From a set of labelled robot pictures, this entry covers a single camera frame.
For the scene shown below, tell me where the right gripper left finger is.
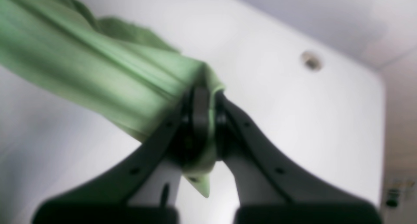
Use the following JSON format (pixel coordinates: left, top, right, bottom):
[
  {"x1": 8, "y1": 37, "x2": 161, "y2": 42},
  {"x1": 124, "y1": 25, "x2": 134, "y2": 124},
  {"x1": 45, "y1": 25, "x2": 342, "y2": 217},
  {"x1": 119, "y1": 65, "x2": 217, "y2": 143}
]
[{"x1": 33, "y1": 87, "x2": 209, "y2": 224}]

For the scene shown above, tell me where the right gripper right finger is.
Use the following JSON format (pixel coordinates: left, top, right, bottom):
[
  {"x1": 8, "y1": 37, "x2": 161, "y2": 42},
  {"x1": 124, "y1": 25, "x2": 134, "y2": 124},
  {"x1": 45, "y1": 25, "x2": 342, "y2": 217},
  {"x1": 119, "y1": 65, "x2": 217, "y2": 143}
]
[{"x1": 215, "y1": 91, "x2": 382, "y2": 224}]

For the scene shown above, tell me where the green T-shirt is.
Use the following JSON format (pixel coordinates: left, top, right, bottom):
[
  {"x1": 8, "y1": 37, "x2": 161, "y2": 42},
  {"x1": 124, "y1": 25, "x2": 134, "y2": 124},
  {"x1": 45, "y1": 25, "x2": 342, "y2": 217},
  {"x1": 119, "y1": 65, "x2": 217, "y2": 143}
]
[{"x1": 0, "y1": 0, "x2": 225, "y2": 198}]

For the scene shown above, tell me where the right table grommet hole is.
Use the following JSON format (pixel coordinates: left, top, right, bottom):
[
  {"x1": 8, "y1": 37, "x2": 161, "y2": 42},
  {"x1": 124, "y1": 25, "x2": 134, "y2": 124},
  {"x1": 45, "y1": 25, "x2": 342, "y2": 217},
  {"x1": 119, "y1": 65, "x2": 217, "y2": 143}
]
[{"x1": 300, "y1": 50, "x2": 323, "y2": 72}]

